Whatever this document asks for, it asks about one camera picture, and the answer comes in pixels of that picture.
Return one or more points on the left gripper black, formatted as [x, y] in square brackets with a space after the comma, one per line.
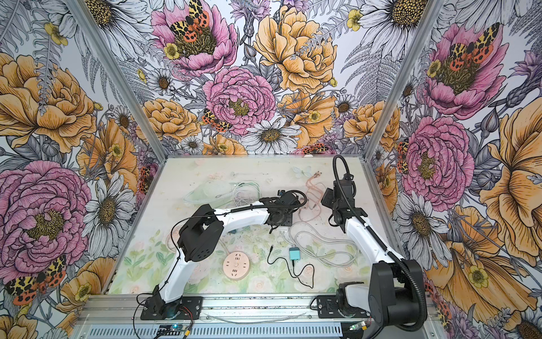
[288, 222]

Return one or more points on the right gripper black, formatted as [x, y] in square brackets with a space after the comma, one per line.
[327, 195]

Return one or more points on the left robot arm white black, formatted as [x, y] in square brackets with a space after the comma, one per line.
[199, 236]

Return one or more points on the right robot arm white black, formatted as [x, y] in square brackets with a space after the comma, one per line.
[395, 294]

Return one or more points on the teal charger adapter right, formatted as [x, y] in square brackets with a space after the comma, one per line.
[294, 254]

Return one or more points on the round pink power socket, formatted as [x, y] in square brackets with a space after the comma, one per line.
[236, 266]

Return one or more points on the green circuit board right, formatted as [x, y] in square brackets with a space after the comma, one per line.
[359, 326]

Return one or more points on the green circuit board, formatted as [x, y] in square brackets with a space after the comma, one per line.
[174, 329]
[359, 326]

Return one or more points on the green circuit board left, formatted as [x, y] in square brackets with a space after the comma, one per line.
[174, 329]

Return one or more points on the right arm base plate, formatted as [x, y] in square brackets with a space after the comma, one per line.
[332, 307]

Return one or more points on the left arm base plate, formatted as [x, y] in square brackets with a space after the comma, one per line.
[186, 308]

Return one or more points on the aluminium front rail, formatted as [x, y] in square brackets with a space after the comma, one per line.
[236, 308]

